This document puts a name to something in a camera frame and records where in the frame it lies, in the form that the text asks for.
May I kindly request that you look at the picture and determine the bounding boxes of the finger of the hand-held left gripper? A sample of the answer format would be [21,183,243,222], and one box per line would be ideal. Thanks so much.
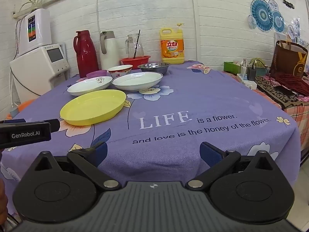
[49,119,60,133]

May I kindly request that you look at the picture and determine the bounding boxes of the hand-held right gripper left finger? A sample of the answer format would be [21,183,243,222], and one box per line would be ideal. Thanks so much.
[31,141,121,190]

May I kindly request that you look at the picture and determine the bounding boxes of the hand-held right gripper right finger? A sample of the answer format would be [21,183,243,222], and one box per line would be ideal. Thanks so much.
[185,142,278,189]

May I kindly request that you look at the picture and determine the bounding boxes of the white ceramic bowl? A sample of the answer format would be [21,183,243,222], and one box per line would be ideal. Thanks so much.
[111,72,163,92]

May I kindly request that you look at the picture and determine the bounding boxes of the person's left forearm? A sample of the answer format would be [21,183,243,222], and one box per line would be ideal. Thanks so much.
[0,177,9,220]

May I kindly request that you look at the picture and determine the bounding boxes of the orange stool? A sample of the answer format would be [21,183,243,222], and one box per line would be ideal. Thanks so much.
[7,100,34,119]

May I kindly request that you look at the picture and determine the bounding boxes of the yellow plastic plate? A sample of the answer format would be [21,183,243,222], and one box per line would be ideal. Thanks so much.
[60,89,127,126]

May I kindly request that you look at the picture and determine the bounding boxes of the white plate with floral print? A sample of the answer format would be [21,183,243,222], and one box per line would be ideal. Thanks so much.
[67,76,113,96]

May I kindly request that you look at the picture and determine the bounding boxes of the white appliance with screen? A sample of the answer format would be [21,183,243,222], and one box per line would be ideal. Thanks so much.
[10,43,70,103]

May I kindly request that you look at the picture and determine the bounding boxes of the purple floral tablecloth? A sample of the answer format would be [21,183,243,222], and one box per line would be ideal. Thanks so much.
[0,61,301,213]

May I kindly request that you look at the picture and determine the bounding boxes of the purple plastic bowl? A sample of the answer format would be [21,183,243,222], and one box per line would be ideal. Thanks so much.
[86,70,108,79]

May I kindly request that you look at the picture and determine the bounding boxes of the red thermos jug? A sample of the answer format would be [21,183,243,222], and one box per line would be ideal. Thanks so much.
[73,30,99,78]

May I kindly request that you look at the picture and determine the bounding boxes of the white power strip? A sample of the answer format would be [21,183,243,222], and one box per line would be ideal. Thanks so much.
[237,73,257,90]

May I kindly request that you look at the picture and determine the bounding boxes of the white bowl with red pattern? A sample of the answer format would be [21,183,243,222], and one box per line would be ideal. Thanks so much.
[107,65,133,79]

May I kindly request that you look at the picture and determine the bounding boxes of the brown patterned cloth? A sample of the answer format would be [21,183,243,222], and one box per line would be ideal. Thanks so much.
[256,76,303,109]

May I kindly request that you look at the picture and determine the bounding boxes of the green box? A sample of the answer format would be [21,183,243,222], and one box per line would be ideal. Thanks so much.
[224,61,270,77]

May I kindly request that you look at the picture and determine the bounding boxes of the white thermos jug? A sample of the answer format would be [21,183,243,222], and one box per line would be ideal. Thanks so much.
[100,31,119,70]

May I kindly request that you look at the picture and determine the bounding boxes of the red plastic basket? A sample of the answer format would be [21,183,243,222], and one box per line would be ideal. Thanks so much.
[120,55,151,70]

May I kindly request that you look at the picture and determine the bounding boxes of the black phone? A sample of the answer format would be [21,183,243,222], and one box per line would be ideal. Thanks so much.
[275,85,296,97]

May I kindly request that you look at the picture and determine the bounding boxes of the plaid table cover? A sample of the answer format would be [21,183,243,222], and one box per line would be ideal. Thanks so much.
[222,71,309,155]

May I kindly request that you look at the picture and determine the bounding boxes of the metal bowl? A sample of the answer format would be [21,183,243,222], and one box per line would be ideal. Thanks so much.
[138,62,170,76]

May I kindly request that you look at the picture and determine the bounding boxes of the pale green plush item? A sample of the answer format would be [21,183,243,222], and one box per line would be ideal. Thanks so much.
[249,57,266,67]

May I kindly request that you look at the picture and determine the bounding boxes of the yellow detergent bottle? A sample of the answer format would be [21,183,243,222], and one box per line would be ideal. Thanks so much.
[160,23,185,65]

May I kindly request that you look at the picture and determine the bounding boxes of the red knitted cloth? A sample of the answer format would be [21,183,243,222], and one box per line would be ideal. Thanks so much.
[275,74,309,97]

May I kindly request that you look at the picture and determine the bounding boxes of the glass pitcher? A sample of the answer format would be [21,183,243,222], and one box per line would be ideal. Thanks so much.
[125,34,144,59]

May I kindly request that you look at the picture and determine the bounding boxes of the black stirring stick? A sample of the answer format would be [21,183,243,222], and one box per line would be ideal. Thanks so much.
[133,30,141,59]

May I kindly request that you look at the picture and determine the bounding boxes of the white wall water purifier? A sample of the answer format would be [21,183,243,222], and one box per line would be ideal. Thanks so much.
[16,8,52,58]

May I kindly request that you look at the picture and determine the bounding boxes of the group of blue wall decorations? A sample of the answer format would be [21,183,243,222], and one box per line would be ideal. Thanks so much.
[248,0,302,44]

